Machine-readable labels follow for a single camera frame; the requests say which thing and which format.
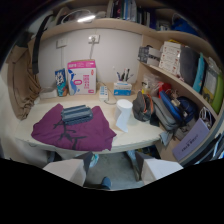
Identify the black and white box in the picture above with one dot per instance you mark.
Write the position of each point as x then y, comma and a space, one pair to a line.
149, 55

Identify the pens bundle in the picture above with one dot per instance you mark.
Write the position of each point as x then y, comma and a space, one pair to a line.
123, 75

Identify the blue snack packet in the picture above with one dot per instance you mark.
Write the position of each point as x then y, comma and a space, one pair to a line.
61, 82

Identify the grey zip bag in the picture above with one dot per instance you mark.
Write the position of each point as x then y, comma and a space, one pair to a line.
164, 115

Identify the white wall socket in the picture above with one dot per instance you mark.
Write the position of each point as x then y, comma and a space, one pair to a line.
94, 38

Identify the blue bag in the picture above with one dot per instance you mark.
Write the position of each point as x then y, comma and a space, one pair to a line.
184, 26

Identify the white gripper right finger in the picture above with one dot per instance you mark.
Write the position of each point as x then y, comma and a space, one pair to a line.
156, 169

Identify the grey and orange pouch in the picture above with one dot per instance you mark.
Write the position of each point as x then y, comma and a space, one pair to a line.
142, 106

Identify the teal flat case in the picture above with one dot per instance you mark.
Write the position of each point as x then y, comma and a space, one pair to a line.
199, 73

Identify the beige hanging cloth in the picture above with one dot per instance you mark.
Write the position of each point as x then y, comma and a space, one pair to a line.
23, 83

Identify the grey tank model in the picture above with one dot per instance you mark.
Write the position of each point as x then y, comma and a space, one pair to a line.
76, 114

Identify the dark grey box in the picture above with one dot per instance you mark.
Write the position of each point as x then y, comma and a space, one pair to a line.
188, 66

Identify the pink and white carton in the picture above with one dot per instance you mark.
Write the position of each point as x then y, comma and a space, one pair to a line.
82, 77

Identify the green book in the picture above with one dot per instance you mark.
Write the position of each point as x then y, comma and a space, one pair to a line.
217, 95

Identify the row of books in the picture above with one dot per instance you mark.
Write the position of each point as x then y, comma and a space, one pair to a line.
131, 10

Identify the white power strip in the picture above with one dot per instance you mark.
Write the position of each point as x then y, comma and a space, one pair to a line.
103, 93

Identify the blue backpack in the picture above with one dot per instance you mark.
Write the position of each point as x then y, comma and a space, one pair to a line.
180, 106

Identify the blue tissue box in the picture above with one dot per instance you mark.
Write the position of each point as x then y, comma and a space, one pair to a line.
122, 88

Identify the white and red box stack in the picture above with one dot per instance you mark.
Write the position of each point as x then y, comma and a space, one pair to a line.
171, 57

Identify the red container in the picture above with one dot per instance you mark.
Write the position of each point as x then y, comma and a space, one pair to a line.
164, 88

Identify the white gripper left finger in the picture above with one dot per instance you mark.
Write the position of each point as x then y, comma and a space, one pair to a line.
66, 169

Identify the purple printed t-shirt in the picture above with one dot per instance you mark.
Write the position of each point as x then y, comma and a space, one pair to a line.
75, 131

